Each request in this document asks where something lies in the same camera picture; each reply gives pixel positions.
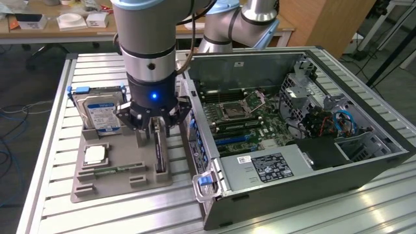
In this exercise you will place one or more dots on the black office chair base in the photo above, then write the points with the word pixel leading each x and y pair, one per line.
pixel 41 52

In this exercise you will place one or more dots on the black plastic shroud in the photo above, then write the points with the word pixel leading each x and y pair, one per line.
pixel 321 153

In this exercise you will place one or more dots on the metal socket cover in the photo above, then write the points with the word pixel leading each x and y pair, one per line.
pixel 256 100

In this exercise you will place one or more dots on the black graphics card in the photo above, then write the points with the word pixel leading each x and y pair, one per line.
pixel 159 151

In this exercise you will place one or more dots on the white table frame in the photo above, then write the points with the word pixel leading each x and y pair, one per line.
pixel 389 24

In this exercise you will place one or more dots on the white paper stack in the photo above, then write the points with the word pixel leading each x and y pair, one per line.
pixel 195 25

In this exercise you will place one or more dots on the grey power supply unit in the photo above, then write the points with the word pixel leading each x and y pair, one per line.
pixel 263 168

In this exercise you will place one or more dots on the wooden cabinet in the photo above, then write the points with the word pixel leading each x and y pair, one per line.
pixel 324 22

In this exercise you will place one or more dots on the CPU socket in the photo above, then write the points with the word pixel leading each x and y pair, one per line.
pixel 235 110

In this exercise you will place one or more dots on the white square dish holder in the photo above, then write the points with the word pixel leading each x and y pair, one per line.
pixel 71 22

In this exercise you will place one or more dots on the grey parts rack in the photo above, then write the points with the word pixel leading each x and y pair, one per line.
pixel 123 175

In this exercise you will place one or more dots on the silver CPU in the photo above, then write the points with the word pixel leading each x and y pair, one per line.
pixel 95 154

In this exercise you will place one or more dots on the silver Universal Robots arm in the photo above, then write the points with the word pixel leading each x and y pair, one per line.
pixel 145 31

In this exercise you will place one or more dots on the wooden desk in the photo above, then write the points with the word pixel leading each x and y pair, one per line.
pixel 48 34

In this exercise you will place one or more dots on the plain white box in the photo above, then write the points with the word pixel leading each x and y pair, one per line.
pixel 96 20

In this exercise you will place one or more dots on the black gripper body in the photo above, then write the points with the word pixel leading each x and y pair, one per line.
pixel 152 85

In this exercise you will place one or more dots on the hard disk in blue caddy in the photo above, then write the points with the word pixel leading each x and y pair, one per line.
pixel 100 114

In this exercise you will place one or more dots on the green motherboard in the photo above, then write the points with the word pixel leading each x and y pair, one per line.
pixel 260 129

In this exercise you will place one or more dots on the blue expansion slot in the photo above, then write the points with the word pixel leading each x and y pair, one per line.
pixel 232 140

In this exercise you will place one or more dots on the green RAM stick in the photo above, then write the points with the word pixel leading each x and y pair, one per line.
pixel 113 169

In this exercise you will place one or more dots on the black installed RAM stick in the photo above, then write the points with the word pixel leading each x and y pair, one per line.
pixel 237 125

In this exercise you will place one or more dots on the white box with dark top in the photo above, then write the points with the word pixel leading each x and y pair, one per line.
pixel 31 22

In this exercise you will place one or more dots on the open black PC case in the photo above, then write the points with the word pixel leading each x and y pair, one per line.
pixel 292 185

